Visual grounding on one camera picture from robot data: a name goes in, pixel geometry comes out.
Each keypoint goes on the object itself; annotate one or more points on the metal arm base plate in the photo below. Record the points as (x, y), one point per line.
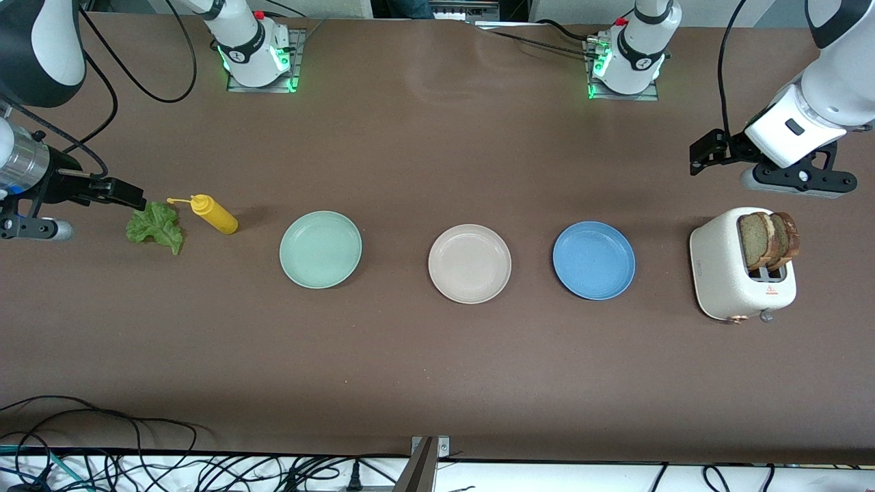
(299, 55)
(625, 97)

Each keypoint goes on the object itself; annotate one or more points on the blue plate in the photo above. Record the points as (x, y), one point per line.
(593, 260)

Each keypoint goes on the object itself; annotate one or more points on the yellow mustard squeeze bottle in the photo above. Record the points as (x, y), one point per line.
(217, 216)

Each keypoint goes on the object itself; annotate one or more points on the green plate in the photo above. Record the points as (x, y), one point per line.
(320, 249)

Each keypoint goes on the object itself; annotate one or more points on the grey metal camera pole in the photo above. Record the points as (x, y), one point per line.
(418, 471)

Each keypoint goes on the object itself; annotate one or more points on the green lettuce leaf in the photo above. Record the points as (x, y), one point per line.
(156, 229)

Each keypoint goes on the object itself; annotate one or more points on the black power plug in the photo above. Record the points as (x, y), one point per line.
(354, 478)

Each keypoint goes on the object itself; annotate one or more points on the brown bread slice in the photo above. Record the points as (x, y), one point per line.
(789, 236)
(753, 240)

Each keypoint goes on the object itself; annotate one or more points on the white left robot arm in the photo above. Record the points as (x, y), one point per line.
(636, 80)

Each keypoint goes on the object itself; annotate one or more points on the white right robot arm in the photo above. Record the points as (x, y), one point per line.
(253, 72)

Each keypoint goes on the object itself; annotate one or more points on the grey power strip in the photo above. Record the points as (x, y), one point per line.
(475, 12)

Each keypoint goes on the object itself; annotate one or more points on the white toaster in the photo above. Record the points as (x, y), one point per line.
(718, 266)

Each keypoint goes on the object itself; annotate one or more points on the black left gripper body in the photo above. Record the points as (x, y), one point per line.
(735, 148)

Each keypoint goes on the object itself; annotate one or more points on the beige plate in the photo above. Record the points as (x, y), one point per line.
(469, 263)

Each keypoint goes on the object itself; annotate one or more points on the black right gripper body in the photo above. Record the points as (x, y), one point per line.
(60, 179)

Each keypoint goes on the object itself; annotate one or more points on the small metal bracket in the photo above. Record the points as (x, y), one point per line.
(443, 445)

